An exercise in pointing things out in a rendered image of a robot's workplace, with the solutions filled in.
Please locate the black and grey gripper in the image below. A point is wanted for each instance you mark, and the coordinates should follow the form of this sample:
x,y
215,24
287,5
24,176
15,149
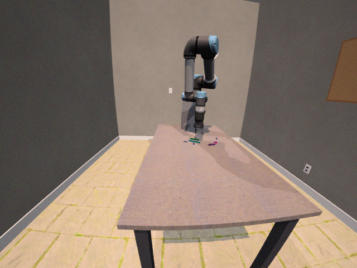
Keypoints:
x,y
199,118

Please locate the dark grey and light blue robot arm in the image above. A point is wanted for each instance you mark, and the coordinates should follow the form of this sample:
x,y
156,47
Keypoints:
x,y
208,47

